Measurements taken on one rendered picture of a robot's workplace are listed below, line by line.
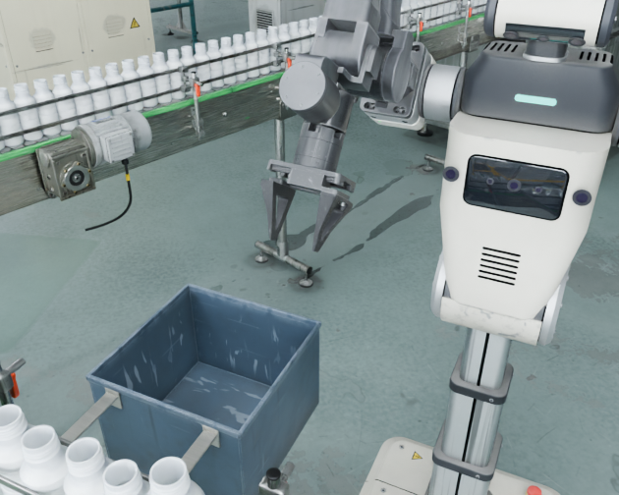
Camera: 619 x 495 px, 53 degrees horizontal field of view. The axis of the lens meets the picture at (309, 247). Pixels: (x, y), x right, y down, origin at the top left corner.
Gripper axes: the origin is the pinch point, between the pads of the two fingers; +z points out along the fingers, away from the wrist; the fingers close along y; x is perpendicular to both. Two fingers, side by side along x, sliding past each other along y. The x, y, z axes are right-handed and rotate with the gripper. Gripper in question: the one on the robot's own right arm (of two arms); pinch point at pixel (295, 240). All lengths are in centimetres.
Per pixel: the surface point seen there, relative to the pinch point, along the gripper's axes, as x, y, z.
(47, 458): -18.2, -14.1, 30.6
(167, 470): -17.6, 1.0, 26.3
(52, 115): 65, -120, -18
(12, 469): -16.8, -19.9, 34.6
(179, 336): 40, -40, 26
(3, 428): -19.2, -20.5, 29.4
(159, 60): 94, -110, -47
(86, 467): -18.2, -8.5, 29.6
